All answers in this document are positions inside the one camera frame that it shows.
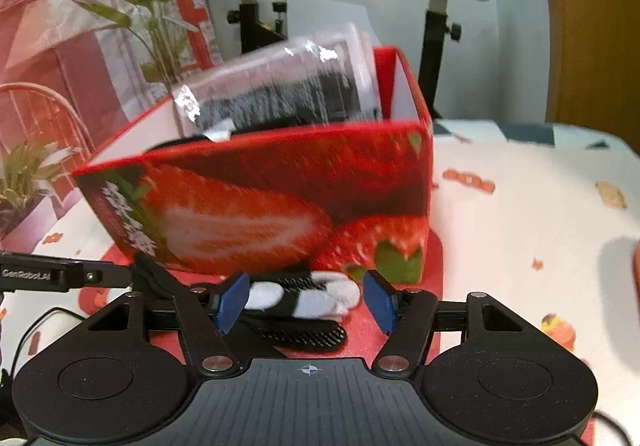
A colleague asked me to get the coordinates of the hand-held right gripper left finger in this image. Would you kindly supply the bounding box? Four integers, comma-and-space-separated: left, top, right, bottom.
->
85, 271, 251, 379

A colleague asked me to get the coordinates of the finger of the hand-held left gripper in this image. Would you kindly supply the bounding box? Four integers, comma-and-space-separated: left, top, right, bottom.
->
131, 252, 189, 300

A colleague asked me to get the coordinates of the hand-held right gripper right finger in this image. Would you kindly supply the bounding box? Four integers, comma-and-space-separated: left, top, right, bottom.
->
362, 270, 543, 379

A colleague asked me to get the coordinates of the black and white sock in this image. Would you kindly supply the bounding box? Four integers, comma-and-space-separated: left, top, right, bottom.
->
245, 271, 362, 320

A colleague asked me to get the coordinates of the black mesh sock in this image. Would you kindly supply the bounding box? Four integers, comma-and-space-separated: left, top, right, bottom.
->
237, 316, 349, 353

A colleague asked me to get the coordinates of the red strawberry print box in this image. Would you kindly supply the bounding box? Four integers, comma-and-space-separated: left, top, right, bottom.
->
72, 46, 434, 285

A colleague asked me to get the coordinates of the clear bag of dark clothing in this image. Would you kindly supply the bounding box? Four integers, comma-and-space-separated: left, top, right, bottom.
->
170, 21, 384, 143

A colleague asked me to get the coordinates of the printed tablecloth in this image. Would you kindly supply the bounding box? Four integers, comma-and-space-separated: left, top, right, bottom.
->
0, 118, 640, 446

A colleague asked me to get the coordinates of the red plant print backdrop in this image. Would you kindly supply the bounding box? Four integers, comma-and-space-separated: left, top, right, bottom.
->
0, 0, 224, 252

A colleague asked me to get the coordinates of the black exercise bike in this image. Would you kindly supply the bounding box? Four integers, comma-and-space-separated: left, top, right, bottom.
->
182, 0, 501, 120

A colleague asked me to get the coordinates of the white paper sheet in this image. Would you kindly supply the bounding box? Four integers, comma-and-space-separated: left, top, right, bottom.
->
285, 0, 381, 52

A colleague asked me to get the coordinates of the wooden door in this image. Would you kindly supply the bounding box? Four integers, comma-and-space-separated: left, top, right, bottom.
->
537, 0, 640, 140

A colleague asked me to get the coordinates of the black cable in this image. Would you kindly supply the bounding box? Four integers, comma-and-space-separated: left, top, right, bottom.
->
10, 307, 84, 372
594, 412, 634, 446

